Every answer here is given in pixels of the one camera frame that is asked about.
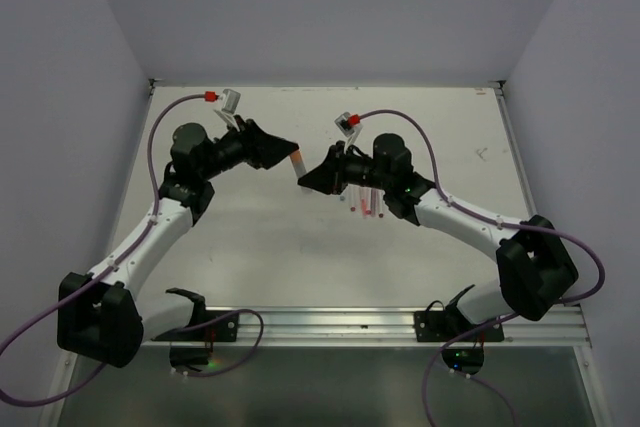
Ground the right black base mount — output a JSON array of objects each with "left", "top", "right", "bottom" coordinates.
[{"left": 413, "top": 285, "right": 505, "bottom": 376}]

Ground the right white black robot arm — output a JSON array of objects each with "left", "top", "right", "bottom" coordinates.
[{"left": 298, "top": 133, "right": 578, "bottom": 340}]

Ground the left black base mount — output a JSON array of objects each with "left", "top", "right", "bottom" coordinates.
[{"left": 146, "top": 288, "right": 241, "bottom": 376}]

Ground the white purple pen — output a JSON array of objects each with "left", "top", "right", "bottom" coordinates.
[{"left": 349, "top": 186, "right": 357, "bottom": 212}]

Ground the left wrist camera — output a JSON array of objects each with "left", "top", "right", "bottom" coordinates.
[{"left": 213, "top": 89, "right": 241, "bottom": 129}]

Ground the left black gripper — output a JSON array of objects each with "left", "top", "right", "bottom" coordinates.
[{"left": 198, "top": 114, "right": 297, "bottom": 180}]

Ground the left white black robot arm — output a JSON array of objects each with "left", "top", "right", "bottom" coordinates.
[{"left": 57, "top": 117, "right": 299, "bottom": 368}]

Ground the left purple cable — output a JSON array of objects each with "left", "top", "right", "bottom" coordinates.
[{"left": 0, "top": 92, "right": 216, "bottom": 406}]

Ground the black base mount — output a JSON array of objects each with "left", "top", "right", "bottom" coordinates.
[
  {"left": 146, "top": 288, "right": 241, "bottom": 376},
  {"left": 413, "top": 285, "right": 505, "bottom": 376}
]

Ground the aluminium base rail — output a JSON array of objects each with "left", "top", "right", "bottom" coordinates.
[{"left": 144, "top": 307, "right": 591, "bottom": 348}]

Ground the pink capped pen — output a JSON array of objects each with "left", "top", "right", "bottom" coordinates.
[{"left": 367, "top": 189, "right": 377, "bottom": 216}]

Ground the mauve barrel red pen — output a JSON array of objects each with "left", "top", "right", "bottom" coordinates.
[{"left": 371, "top": 189, "right": 380, "bottom": 217}]

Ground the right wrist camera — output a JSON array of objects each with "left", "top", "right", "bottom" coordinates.
[{"left": 334, "top": 112, "right": 362, "bottom": 147}]

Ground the white dark red pen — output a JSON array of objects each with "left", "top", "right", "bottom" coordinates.
[{"left": 377, "top": 190, "right": 385, "bottom": 218}]

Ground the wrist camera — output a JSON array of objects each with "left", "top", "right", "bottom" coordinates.
[
  {"left": 213, "top": 89, "right": 241, "bottom": 129},
  {"left": 334, "top": 112, "right": 362, "bottom": 147}
]

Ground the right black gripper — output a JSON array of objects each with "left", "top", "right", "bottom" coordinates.
[{"left": 298, "top": 140, "right": 392, "bottom": 194}]

